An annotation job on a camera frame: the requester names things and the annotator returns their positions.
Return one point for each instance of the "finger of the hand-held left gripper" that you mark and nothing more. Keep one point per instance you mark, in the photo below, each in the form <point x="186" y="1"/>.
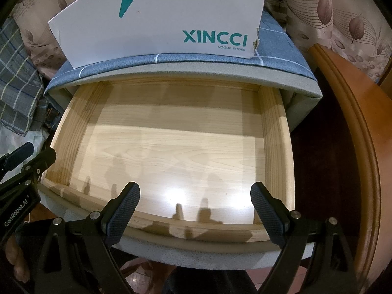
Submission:
<point x="18" y="156"/>
<point x="39" y="165"/>

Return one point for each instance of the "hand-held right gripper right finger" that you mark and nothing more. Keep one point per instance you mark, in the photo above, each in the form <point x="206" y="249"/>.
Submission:
<point x="266" y="211"/>

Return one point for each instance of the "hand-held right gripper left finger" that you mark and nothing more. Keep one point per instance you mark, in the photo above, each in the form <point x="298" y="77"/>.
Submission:
<point x="125" y="211"/>

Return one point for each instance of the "grey-fronted wooden drawer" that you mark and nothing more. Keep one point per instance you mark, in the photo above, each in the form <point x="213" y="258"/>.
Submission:
<point x="171" y="141"/>

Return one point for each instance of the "person's left hand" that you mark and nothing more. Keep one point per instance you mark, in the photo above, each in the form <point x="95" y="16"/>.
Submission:
<point x="17" y="260"/>

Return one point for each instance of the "white plastic bag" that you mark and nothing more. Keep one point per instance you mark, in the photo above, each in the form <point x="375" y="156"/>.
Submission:
<point x="18" y="137"/>

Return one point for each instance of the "grey plaid blanket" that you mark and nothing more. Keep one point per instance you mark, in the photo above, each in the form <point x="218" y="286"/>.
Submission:
<point x="15" y="76"/>

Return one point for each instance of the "blue checked cloth cover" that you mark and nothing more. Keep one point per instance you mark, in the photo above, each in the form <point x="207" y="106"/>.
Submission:
<point x="275" y="36"/>

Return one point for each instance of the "white shoe box teal mark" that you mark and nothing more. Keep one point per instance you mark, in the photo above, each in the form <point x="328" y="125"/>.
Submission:
<point x="153" y="30"/>

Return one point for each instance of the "leaf-print beige curtain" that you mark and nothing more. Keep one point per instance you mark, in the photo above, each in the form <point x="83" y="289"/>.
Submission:
<point x="337" y="15"/>

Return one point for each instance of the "wooden bed frame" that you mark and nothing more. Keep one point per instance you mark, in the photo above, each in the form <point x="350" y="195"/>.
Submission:
<point x="352" y="104"/>

